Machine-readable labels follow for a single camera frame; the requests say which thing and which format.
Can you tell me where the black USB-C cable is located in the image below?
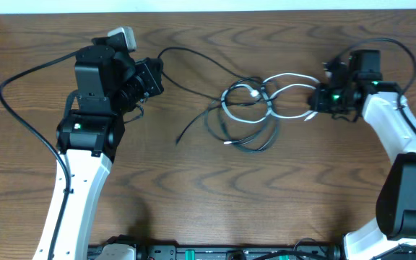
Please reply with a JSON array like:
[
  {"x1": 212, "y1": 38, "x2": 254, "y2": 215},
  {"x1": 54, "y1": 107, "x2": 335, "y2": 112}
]
[{"x1": 157, "y1": 46, "x2": 263, "y2": 146}]

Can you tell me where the white USB cable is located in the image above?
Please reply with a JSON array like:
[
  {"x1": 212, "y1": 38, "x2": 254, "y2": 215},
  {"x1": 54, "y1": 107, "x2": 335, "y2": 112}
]
[{"x1": 220, "y1": 72, "x2": 321, "y2": 124}]

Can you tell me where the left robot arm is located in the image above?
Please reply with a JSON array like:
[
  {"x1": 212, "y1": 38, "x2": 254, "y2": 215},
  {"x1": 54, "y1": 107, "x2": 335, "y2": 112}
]
[{"x1": 34, "y1": 32, "x2": 164, "y2": 259}]

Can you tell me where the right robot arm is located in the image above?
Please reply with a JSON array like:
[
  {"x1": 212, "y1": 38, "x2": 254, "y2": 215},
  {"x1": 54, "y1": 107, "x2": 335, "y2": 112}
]
[{"x1": 308, "y1": 50, "x2": 416, "y2": 259}]

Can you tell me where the left camera cable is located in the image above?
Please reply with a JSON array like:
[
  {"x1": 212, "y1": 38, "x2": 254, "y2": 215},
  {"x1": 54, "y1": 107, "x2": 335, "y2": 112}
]
[{"x1": 0, "y1": 50, "x2": 82, "y2": 260}]

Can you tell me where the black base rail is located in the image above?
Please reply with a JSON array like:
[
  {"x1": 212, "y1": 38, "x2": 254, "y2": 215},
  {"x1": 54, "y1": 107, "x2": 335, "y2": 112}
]
[{"x1": 87, "y1": 235, "x2": 345, "y2": 260}]

